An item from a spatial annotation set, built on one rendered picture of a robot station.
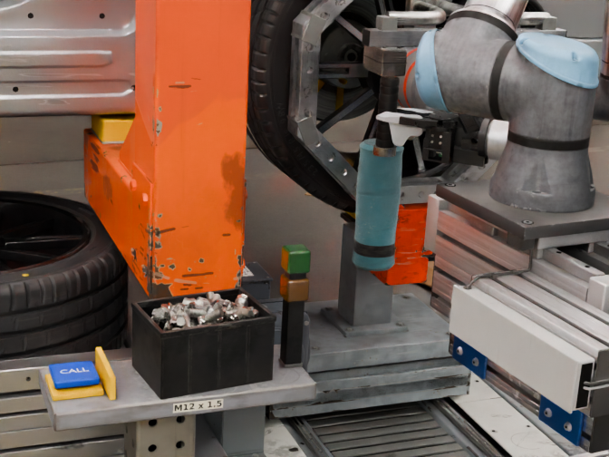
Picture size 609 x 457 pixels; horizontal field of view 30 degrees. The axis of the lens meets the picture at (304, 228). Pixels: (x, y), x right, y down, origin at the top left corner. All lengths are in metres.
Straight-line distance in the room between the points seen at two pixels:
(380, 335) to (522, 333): 1.24
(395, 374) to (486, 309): 1.13
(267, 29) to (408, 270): 0.61
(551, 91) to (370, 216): 0.77
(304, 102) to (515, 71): 0.76
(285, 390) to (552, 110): 0.64
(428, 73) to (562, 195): 0.26
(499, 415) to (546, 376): 1.27
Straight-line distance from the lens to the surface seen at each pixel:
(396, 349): 2.63
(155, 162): 1.91
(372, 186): 2.27
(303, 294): 1.89
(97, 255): 2.29
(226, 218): 1.97
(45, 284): 2.17
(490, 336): 1.51
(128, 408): 1.81
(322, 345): 2.60
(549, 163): 1.62
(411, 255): 2.48
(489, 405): 2.73
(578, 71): 1.61
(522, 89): 1.62
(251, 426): 2.40
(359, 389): 2.60
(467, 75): 1.65
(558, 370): 1.41
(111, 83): 2.41
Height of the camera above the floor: 1.27
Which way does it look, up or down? 18 degrees down
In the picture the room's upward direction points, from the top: 3 degrees clockwise
